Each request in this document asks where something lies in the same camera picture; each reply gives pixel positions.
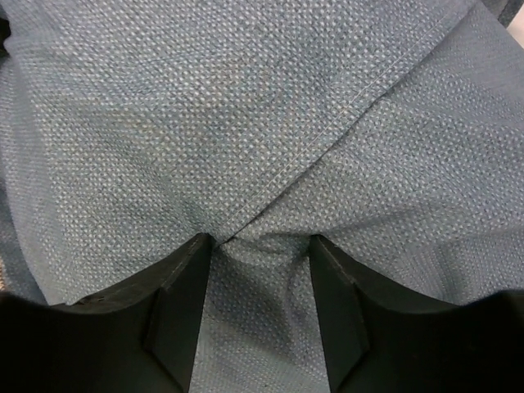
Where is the blue-grey pillowcase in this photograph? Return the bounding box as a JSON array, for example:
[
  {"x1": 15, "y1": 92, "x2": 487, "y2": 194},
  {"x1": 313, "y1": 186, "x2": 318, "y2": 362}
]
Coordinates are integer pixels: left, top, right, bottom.
[{"x1": 1, "y1": 1, "x2": 523, "y2": 392}]

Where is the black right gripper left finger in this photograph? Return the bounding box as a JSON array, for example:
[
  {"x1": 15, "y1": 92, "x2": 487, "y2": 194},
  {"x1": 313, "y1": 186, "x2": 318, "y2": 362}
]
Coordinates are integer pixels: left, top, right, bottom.
[{"x1": 1, "y1": 233, "x2": 212, "y2": 392}]

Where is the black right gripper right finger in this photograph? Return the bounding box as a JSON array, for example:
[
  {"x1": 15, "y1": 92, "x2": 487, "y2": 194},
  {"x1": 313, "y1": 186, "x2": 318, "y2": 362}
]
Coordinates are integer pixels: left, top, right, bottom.
[{"x1": 309, "y1": 236, "x2": 523, "y2": 392}]

